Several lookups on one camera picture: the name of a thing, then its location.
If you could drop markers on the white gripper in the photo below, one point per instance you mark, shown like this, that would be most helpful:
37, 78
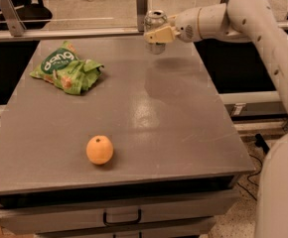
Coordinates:
186, 26

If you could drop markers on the silver 7up soda can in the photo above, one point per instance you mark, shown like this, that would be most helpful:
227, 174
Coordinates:
153, 20

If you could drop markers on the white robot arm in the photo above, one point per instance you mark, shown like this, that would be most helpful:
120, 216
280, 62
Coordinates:
240, 21

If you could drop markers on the green dang chip bag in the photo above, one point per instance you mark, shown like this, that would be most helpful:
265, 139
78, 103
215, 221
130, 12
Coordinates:
66, 71

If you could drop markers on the orange fruit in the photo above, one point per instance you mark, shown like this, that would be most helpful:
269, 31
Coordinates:
99, 150

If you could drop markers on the black stand leg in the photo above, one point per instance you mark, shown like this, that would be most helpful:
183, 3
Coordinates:
260, 143

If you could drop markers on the middle metal rail bracket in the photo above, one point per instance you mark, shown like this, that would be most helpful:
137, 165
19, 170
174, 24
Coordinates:
141, 10

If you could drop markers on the left metal rail bracket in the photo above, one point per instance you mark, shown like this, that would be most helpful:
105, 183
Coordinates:
14, 24

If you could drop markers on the grey drawer with black handle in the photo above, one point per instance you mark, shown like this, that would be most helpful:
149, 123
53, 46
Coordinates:
117, 212

